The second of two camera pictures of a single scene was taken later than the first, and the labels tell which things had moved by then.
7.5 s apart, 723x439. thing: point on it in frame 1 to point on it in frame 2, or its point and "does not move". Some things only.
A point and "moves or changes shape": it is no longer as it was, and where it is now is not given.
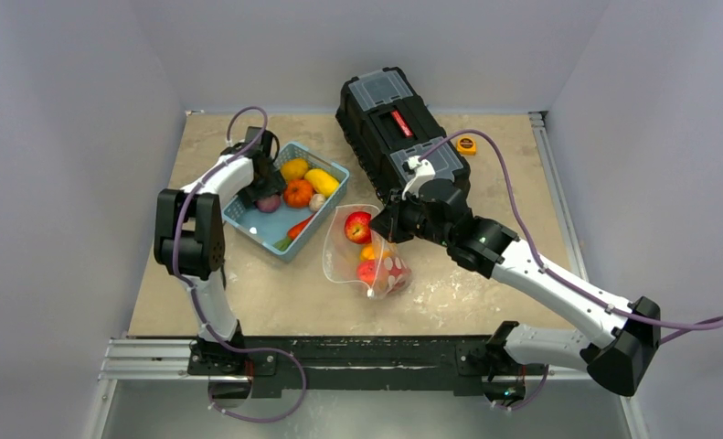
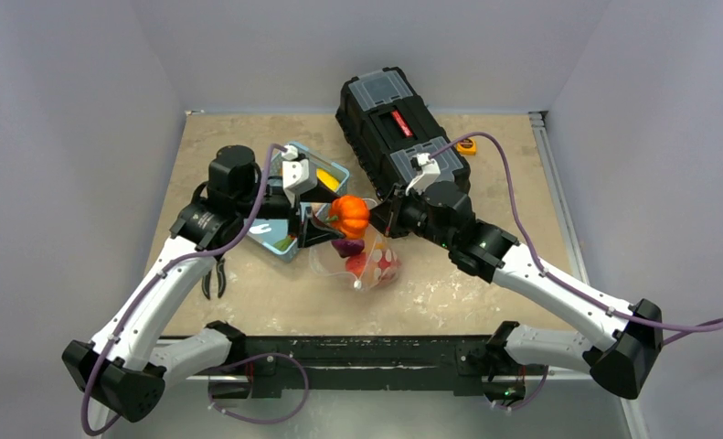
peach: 366,270 to 356,264
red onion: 269,204 moves or changes shape
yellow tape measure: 466,145 does not move
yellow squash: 322,181 does not move
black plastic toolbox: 388,120 does not move
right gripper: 391,219 does not move
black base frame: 356,366 does not move
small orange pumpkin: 297,193 moves or changes shape
